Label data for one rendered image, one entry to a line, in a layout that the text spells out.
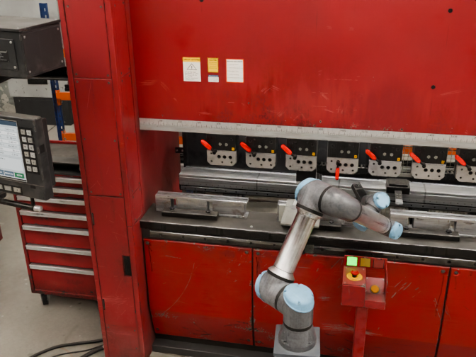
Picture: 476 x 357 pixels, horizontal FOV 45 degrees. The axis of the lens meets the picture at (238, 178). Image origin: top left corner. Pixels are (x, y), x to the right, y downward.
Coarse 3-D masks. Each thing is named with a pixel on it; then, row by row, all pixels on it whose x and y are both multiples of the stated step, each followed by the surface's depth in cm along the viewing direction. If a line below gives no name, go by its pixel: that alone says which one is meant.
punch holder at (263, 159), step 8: (248, 136) 286; (256, 136) 285; (248, 144) 287; (256, 144) 286; (264, 144) 286; (272, 144) 285; (248, 152) 289; (256, 152) 289; (264, 152) 287; (248, 160) 290; (256, 160) 289; (264, 160) 290; (272, 160) 288; (264, 168) 290; (272, 168) 290
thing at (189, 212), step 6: (162, 210) 309; (168, 210) 309; (174, 210) 308; (180, 210) 308; (186, 210) 308; (192, 210) 308; (198, 210) 308; (204, 210) 308; (168, 216) 308; (174, 216) 308; (180, 216) 307; (186, 216) 306; (192, 216) 305; (198, 216) 305; (204, 216) 304; (210, 216) 303; (216, 216) 303
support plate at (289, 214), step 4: (288, 200) 296; (292, 200) 296; (288, 204) 292; (292, 204) 292; (288, 208) 288; (284, 212) 284; (288, 212) 284; (292, 212) 284; (296, 212) 284; (284, 216) 281; (288, 216) 280; (292, 216) 280; (284, 220) 277; (288, 220) 277; (292, 220) 276; (280, 224) 274; (284, 224) 274; (288, 224) 274; (316, 224) 273
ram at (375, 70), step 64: (192, 0) 265; (256, 0) 259; (320, 0) 253; (384, 0) 248; (448, 0) 243; (256, 64) 271; (320, 64) 265; (384, 64) 259; (448, 64) 253; (192, 128) 290; (384, 128) 270; (448, 128) 264
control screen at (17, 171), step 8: (0, 120) 237; (0, 128) 239; (8, 128) 237; (16, 128) 235; (0, 136) 240; (8, 136) 238; (16, 136) 237; (0, 144) 242; (8, 144) 240; (16, 144) 239; (0, 152) 244; (8, 152) 242; (16, 152) 240; (0, 160) 246; (8, 160) 244; (16, 160) 242; (0, 168) 248; (8, 168) 246; (16, 168) 244; (8, 176) 248; (16, 176) 246; (24, 176) 244
